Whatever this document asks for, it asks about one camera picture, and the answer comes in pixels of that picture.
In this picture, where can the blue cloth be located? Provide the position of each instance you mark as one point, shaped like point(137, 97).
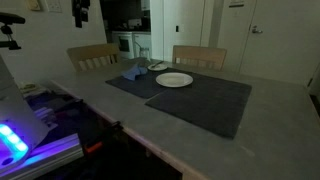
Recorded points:
point(133, 72)

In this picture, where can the grey robot base blue light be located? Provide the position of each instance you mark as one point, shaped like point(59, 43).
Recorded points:
point(16, 116)

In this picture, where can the large white plate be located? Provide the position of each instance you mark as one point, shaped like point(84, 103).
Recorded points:
point(174, 80)

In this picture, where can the small white plate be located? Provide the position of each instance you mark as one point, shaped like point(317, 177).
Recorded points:
point(159, 68)

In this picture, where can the small dark placemat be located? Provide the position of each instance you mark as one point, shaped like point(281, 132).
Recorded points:
point(140, 86)

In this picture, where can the metal utensil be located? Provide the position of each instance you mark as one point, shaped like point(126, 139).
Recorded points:
point(156, 64)

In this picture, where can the clear drinking glass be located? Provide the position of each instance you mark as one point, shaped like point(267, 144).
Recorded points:
point(144, 54)

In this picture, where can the large dark placemat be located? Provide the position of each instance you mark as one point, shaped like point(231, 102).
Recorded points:
point(206, 105)

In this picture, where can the white kitchen cabinet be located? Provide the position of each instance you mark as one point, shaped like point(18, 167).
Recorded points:
point(143, 39)

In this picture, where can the wooden plain-back chair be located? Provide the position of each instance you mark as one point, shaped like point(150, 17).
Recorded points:
point(200, 53)

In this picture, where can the white oven with window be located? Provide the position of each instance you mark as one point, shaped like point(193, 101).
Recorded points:
point(123, 41)

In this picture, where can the wooden slat-back chair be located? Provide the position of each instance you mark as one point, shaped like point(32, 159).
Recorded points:
point(93, 51)

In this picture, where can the black orange clamp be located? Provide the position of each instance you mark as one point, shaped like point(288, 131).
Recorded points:
point(95, 146)

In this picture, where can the stack of books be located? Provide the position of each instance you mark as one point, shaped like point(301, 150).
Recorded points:
point(46, 116)

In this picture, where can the stack of papers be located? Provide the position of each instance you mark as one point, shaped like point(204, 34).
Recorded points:
point(31, 88)

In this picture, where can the white door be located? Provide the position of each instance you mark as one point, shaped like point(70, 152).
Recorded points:
point(283, 36)

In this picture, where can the small black wall switch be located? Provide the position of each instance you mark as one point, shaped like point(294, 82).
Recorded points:
point(177, 28)

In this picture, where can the black hanging wall item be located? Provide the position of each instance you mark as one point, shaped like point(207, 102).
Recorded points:
point(79, 11)

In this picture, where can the aluminium extrusion rail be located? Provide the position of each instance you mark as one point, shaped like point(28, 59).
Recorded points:
point(56, 151)

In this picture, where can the beige wall thermostat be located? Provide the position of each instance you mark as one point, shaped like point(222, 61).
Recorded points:
point(33, 4)

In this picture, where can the black camera on tripod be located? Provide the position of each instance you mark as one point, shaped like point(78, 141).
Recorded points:
point(10, 18)

